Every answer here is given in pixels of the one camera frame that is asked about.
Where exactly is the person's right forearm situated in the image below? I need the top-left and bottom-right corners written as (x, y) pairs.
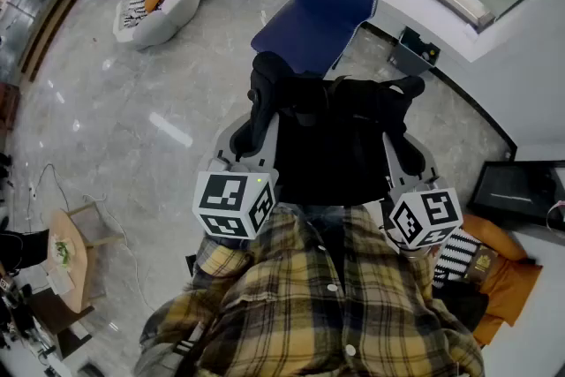
top-left (395, 245), bottom-right (438, 301)

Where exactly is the brown wooden side table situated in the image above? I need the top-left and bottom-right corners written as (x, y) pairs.
top-left (0, 83), bottom-right (21, 133)

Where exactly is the large orange cushion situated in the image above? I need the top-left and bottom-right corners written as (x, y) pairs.
top-left (458, 214), bottom-right (544, 348)

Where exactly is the dark brown stool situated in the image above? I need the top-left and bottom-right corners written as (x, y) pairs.
top-left (30, 290), bottom-right (96, 336)

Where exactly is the blue chair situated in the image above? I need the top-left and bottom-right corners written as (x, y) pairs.
top-left (250, 0), bottom-right (380, 79)

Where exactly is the black framed panel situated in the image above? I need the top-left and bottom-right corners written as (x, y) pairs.
top-left (466, 161), bottom-right (565, 230)

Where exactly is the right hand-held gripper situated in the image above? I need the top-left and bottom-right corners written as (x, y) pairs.
top-left (380, 131), bottom-right (464, 252)

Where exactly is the grey bin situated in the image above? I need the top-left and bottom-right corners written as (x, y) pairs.
top-left (390, 26), bottom-right (441, 79)

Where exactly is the white paper sheet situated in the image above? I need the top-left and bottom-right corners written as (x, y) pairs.
top-left (46, 267), bottom-right (74, 295)

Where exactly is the black and white striped cushion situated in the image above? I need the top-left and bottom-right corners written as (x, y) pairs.
top-left (432, 231), bottom-right (482, 290)

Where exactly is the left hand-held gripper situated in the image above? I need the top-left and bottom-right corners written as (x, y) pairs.
top-left (192, 112), bottom-right (282, 240)

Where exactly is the round wooden table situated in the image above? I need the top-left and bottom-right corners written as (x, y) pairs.
top-left (47, 207), bottom-right (127, 314)

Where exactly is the bunch of flowers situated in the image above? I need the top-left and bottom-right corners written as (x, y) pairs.
top-left (50, 236), bottom-right (76, 270)

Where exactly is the person's yellow plaid shirt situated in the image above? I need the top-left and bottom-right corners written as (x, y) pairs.
top-left (134, 205), bottom-right (486, 377)

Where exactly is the brown booklet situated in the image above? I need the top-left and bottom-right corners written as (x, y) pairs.
top-left (463, 245), bottom-right (498, 283)

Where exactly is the person's left forearm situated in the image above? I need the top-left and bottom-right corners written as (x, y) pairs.
top-left (192, 233), bottom-right (255, 288)

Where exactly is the black and white patterned cushion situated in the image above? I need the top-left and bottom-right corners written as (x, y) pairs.
top-left (121, 0), bottom-right (155, 30)

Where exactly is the wooden step platform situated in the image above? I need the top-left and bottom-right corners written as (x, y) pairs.
top-left (17, 0), bottom-right (85, 80)

